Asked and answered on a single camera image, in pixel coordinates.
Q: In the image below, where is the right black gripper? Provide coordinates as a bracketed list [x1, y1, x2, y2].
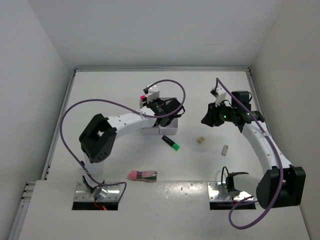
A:
[201, 100, 237, 127]

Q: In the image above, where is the pink cap black highlighter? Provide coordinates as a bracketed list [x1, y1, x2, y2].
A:
[139, 95, 147, 108]

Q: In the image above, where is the green cap black highlighter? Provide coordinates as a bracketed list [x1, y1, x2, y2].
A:
[161, 135, 180, 151]

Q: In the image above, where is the pink lid clip jar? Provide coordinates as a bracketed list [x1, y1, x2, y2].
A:
[128, 170, 158, 182]

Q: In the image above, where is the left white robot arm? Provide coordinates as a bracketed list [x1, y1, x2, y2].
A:
[79, 97, 185, 194]

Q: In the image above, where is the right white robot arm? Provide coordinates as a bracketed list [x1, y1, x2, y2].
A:
[201, 88, 306, 209]

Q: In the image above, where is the right white compartment organizer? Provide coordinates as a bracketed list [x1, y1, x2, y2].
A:
[159, 97, 180, 136]

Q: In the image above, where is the grey white eraser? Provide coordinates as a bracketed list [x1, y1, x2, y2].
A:
[221, 145, 229, 156]

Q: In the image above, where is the tan eraser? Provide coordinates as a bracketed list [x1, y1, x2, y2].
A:
[197, 136, 205, 144]

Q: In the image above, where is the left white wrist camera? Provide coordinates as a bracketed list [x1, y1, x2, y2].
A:
[143, 83, 160, 103]

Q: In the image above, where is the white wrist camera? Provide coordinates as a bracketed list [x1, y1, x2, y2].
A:
[143, 83, 160, 103]
[210, 85, 227, 107]

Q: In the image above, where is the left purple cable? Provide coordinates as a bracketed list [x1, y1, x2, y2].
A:
[59, 79, 186, 201]

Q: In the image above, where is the purple cable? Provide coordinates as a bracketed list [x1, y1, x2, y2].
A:
[215, 77, 285, 230]
[59, 79, 186, 201]

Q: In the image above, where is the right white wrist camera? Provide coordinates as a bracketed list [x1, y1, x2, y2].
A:
[210, 85, 227, 107]

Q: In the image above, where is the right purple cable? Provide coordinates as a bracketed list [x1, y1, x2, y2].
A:
[215, 77, 285, 230]

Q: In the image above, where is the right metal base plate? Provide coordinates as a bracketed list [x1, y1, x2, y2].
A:
[207, 181, 251, 203]

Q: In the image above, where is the metal base plate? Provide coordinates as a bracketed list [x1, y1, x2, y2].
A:
[73, 181, 121, 203]
[207, 181, 251, 203]

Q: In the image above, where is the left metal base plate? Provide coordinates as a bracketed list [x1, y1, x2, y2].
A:
[73, 181, 121, 203]

